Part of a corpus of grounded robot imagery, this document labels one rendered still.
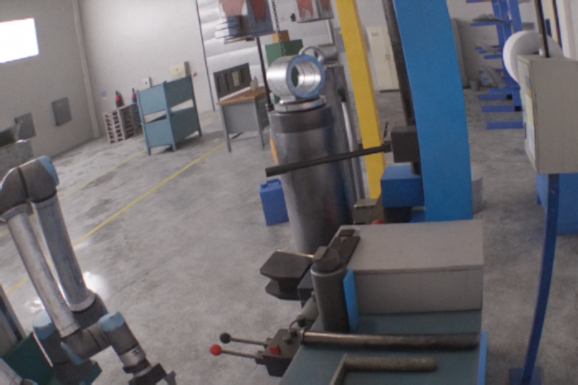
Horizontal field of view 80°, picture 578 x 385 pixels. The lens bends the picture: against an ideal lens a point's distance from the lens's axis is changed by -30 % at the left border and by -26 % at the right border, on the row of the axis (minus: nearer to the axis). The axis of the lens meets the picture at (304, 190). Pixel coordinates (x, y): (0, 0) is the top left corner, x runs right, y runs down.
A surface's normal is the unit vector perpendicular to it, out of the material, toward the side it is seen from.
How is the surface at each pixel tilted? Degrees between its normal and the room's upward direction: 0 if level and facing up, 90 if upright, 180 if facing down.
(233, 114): 90
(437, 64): 90
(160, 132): 90
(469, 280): 90
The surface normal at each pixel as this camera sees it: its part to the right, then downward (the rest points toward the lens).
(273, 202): 0.12, 0.30
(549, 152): -0.33, 0.37
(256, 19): 0.83, 0.04
